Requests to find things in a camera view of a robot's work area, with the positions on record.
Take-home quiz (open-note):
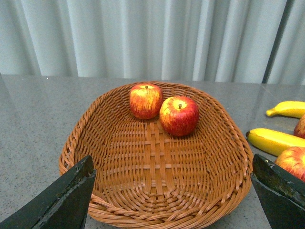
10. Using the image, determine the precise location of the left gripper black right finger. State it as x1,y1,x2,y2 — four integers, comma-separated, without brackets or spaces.
251,154,305,229

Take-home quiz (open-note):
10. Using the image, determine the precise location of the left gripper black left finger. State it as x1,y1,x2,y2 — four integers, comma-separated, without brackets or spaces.
0,156,96,229

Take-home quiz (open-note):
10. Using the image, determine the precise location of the red-yellow apple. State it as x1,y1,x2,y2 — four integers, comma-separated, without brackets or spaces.
130,83,163,120
274,146,305,182

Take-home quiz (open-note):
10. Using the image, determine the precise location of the yellow banana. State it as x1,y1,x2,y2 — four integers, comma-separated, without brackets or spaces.
246,128,305,156
266,101,305,118

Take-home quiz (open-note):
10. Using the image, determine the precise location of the red apple at right edge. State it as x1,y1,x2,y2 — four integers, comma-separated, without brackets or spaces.
294,114,305,139

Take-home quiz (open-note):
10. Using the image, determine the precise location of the brown wicker basket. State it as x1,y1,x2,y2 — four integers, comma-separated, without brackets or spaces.
59,82,253,229

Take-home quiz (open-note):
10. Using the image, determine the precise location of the red apple in basket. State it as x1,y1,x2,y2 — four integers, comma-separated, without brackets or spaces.
159,96,199,136

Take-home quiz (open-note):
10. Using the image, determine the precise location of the grey curtain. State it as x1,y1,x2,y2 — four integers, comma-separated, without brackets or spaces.
0,0,305,85

